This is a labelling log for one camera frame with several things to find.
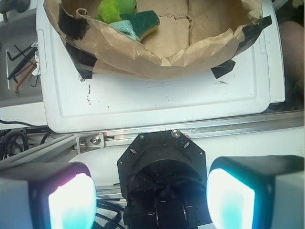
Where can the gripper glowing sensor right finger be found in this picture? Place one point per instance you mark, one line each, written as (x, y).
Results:
(257, 192)

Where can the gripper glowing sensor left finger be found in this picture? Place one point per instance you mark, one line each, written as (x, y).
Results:
(60, 195)

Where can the green and yellow sponge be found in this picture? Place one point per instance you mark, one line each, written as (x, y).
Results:
(141, 23)

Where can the white plastic bin lid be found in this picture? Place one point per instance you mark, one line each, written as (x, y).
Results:
(105, 102)

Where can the black hex key set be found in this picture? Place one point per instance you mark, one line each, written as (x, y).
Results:
(20, 61)

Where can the brown paper bag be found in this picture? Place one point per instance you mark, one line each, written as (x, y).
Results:
(193, 36)

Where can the grey tool tray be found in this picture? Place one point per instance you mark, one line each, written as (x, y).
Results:
(17, 34)

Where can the light teal cloth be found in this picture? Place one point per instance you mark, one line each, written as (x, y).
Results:
(125, 27)

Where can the green plush toy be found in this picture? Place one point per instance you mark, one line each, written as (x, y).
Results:
(109, 11)

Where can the aluminium extrusion rail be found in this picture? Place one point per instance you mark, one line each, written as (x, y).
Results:
(261, 134)

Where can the metal corner bracket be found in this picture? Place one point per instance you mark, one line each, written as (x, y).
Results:
(89, 142)

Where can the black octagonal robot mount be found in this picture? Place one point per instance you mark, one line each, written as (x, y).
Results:
(163, 177)

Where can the orange handled tool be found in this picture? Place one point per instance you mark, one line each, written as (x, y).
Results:
(28, 71)

